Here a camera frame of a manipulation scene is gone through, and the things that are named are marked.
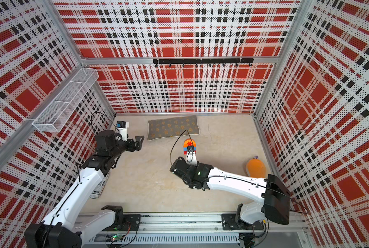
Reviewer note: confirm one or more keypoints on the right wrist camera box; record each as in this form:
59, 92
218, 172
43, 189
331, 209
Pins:
191, 156

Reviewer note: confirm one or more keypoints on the orange translucent lego piece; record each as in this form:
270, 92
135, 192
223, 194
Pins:
189, 142

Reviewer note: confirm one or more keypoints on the orange plush toy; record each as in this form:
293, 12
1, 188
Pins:
255, 168

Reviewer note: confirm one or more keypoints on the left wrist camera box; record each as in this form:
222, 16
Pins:
122, 128

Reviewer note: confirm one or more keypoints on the grey floral cushion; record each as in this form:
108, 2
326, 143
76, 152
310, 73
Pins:
172, 127

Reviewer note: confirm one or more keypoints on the green lit circuit board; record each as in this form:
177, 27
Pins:
113, 238

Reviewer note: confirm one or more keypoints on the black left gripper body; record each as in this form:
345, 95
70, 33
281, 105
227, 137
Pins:
122, 146

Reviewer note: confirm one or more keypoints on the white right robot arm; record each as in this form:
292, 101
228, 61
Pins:
270, 198

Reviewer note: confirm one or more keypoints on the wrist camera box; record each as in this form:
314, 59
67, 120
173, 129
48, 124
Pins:
122, 128
191, 156

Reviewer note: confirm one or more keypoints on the patterned cup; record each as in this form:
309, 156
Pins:
97, 192

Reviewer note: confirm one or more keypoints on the white wire mesh basket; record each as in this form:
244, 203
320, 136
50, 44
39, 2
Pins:
57, 113

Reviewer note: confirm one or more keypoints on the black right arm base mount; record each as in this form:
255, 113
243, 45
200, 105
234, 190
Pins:
231, 221

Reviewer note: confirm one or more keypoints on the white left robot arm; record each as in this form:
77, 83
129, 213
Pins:
58, 229

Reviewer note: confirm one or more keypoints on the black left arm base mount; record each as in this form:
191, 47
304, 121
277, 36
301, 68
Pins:
121, 221

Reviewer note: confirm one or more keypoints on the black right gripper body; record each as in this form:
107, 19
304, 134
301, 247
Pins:
189, 181

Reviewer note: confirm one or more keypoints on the black hook rail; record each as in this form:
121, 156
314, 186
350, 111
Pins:
208, 61

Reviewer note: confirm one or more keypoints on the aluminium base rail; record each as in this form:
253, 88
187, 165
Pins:
199, 228

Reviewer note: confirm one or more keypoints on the blue lego brick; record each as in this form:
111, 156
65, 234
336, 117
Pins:
186, 148

